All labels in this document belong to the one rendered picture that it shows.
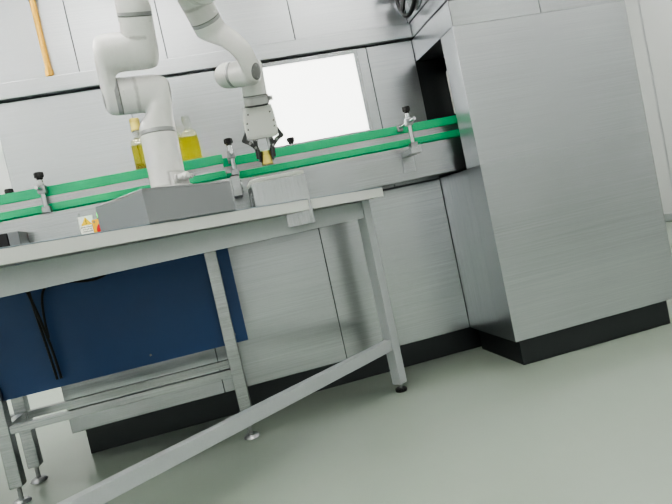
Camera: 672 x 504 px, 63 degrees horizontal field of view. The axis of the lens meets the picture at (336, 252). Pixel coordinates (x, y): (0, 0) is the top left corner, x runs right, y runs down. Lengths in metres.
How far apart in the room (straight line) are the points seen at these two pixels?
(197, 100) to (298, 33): 0.49
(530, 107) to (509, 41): 0.25
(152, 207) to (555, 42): 1.56
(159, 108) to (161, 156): 0.13
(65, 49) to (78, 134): 0.31
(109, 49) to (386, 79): 1.21
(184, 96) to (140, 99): 0.68
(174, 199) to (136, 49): 0.39
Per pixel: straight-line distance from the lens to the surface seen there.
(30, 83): 2.35
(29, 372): 2.04
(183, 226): 1.45
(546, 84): 2.23
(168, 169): 1.53
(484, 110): 2.09
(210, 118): 2.22
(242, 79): 1.67
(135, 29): 1.56
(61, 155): 2.30
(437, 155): 2.17
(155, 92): 1.57
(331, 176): 2.04
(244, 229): 1.61
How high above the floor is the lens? 0.66
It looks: 3 degrees down
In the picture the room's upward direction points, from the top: 12 degrees counter-clockwise
